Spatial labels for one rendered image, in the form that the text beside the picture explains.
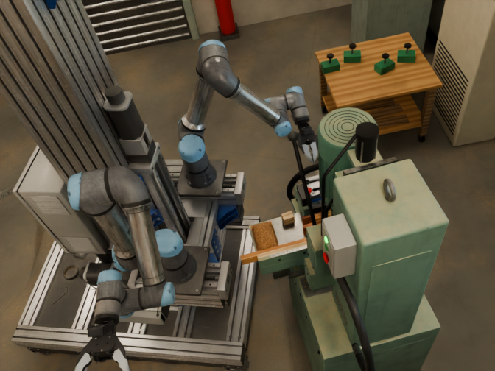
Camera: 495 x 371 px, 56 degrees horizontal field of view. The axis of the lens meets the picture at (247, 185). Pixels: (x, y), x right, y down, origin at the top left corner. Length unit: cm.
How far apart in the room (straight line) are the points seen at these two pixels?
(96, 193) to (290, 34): 325
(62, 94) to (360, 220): 94
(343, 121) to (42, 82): 90
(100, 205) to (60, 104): 33
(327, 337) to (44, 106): 125
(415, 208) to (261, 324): 165
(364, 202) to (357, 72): 201
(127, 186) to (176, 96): 261
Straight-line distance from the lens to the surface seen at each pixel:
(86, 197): 154
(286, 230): 191
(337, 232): 122
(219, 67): 186
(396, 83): 309
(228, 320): 253
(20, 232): 363
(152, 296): 159
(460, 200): 321
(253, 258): 183
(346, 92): 302
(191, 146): 209
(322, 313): 185
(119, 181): 150
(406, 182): 127
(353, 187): 125
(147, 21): 459
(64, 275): 296
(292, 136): 153
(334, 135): 140
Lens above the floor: 251
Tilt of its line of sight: 51 degrees down
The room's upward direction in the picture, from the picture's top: 13 degrees counter-clockwise
